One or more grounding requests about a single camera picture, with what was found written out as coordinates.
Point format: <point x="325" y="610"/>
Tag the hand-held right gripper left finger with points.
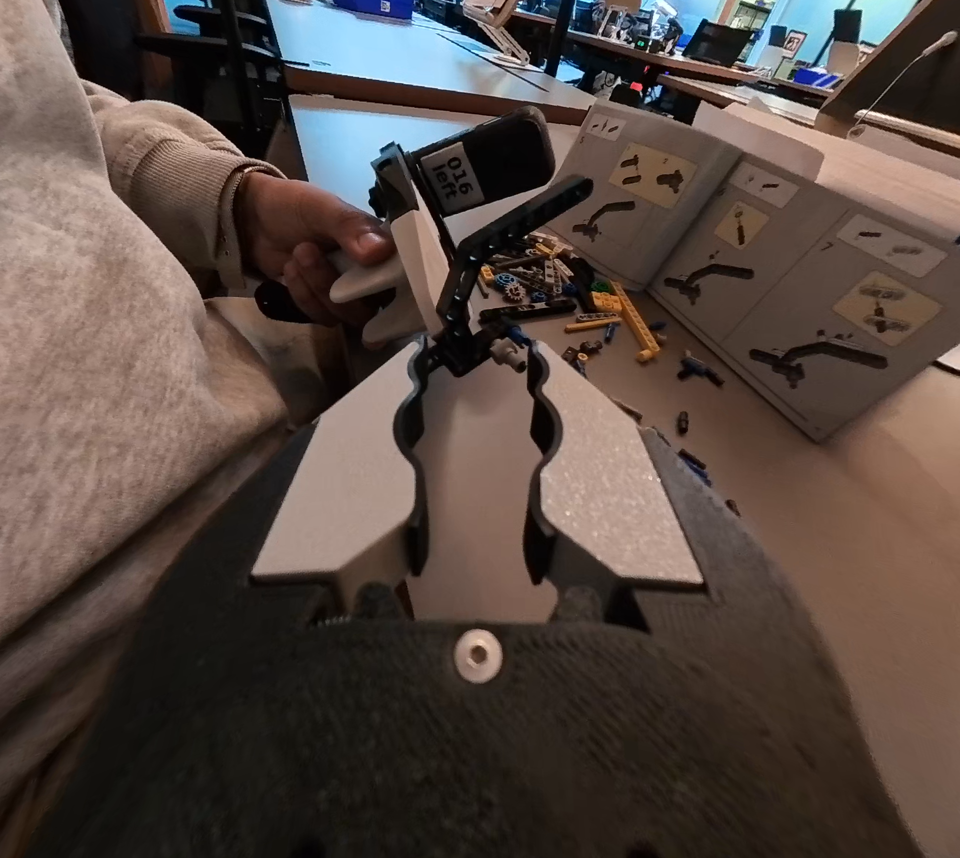
<point x="337" y="483"/>

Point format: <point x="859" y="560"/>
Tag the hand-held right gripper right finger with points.
<point x="607" y="491"/>

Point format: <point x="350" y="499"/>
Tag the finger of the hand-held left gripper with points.
<point x="394" y="332"/>
<point x="424" y="258"/>

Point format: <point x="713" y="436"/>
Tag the black lego beam assembly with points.
<point x="525" y="213"/>

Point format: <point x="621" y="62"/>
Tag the person's left forearm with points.
<point x="165" y="198"/>

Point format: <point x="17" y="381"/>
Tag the pile of mixed lego pieces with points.
<point x="525" y="273"/>

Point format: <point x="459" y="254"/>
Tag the blue black lego connector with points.
<point x="694" y="369"/>

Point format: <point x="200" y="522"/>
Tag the thin yellow lego beam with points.
<point x="592" y="326"/>

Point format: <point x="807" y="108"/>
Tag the thick yellow lego beam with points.
<point x="637" y="326"/>

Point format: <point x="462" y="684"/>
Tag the lego instruction booklet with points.
<point x="787" y="288"/>

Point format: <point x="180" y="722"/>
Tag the person's left hand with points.
<point x="300" y="228"/>

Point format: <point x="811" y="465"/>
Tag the cluster of blue black pins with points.
<point x="694" y="466"/>

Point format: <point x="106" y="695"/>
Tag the wooden edged desk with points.
<point x="390" y="56"/>

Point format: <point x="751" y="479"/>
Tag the cluttered long desk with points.
<point x="705" y="78"/>

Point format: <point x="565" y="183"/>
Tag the black laptop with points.
<point x="716" y="42"/>

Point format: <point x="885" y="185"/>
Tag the white cardboard box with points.
<point x="765" y="138"/>

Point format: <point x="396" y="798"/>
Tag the black office chair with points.
<point x="225" y="48"/>

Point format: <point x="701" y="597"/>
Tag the brown wooden board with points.
<point x="892" y="63"/>

